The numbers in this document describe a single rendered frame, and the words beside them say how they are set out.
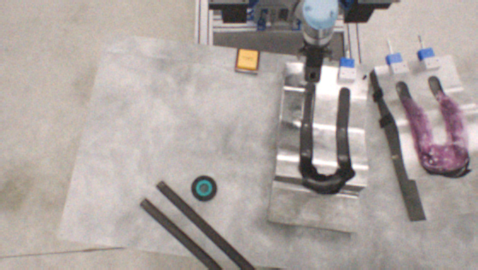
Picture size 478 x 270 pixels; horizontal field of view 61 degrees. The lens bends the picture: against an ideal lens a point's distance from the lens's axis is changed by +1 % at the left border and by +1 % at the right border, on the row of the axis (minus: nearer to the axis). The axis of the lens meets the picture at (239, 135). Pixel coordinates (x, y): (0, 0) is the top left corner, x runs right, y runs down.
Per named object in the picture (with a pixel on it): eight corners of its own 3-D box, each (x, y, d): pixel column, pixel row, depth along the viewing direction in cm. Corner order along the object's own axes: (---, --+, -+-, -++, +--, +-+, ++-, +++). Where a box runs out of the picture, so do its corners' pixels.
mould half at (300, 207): (282, 73, 137) (288, 55, 124) (359, 82, 136) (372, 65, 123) (266, 222, 124) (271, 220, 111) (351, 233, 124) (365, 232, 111)
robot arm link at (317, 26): (319, -22, 89) (347, 3, 87) (317, 1, 100) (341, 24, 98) (294, 2, 89) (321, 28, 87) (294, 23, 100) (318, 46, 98)
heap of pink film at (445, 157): (394, 98, 129) (405, 89, 121) (448, 89, 130) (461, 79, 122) (417, 178, 122) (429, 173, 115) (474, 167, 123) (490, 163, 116)
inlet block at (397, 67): (377, 44, 137) (383, 37, 132) (392, 43, 137) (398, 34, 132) (387, 80, 134) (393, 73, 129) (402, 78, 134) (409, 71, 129)
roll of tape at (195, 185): (212, 173, 128) (212, 171, 124) (220, 196, 126) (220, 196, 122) (189, 181, 127) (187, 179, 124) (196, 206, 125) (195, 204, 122)
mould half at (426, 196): (369, 73, 137) (380, 59, 127) (442, 61, 139) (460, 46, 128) (410, 222, 125) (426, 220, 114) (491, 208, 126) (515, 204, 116)
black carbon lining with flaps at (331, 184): (302, 84, 129) (307, 72, 119) (352, 90, 128) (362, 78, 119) (292, 192, 120) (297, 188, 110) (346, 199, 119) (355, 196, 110)
